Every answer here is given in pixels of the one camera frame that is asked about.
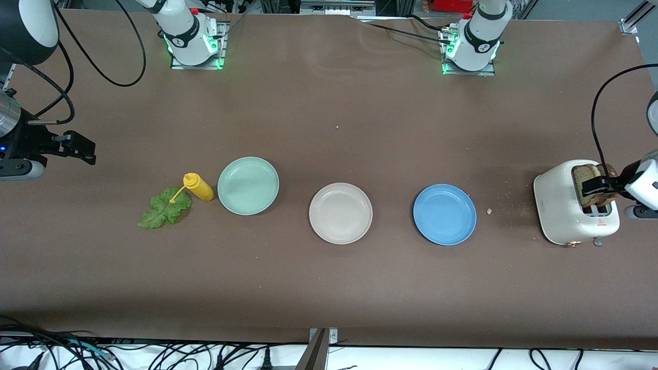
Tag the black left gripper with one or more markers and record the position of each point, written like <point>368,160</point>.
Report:
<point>616,183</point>

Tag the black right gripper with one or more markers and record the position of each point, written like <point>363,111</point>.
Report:
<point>26,140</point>

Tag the brown bread slice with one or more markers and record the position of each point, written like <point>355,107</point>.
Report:
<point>610,170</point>
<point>583,172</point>

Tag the green lettuce leaf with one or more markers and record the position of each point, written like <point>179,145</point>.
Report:
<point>162,210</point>

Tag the yellow mustard squeeze bottle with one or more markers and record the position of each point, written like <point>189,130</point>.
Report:
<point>201,189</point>

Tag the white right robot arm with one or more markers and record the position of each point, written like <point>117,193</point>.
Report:
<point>185,36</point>

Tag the blue plate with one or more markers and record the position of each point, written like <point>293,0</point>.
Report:
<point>444,215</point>

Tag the mint green plate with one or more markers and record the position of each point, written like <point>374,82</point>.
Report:
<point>248,186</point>

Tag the beige plate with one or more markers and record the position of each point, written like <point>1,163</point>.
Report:
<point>340,213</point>

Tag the white two-slot toaster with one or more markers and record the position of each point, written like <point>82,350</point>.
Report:
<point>555,205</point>

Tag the red box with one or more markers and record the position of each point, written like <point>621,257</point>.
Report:
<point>447,5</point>

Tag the black power plug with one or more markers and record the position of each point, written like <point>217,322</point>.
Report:
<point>266,359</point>

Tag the grey metal box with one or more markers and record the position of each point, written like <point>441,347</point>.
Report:
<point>336,6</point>

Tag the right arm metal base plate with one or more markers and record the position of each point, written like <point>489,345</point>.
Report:
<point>198,66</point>

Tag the aluminium frame profile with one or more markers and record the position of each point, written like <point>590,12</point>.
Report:
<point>635,18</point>

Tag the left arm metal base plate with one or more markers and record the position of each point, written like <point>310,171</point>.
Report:
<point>470,72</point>

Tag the metal table bracket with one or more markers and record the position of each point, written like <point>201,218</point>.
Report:
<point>314,354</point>

